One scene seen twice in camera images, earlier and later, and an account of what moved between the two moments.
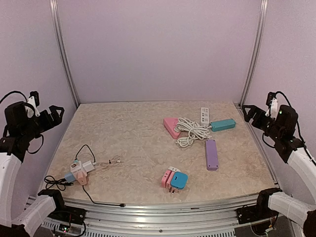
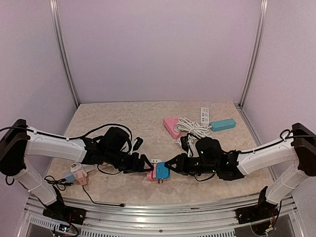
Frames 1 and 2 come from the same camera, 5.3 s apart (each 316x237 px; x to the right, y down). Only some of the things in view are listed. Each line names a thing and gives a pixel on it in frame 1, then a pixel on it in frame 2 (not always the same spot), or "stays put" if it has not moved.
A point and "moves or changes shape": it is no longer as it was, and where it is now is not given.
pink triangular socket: [170, 124] stays put
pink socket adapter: [166, 181] → [151, 175]
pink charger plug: [81, 178] stays put
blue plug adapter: [179, 180] → [162, 172]
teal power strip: [222, 124] stays put
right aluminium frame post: [263, 17] stays put
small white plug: [174, 169] moves or changes shape
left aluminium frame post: [54, 7] stays put
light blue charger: [69, 177] stays put
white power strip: [205, 115] stays put
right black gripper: [259, 114] → [180, 160]
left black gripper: [49, 123] → [135, 167]
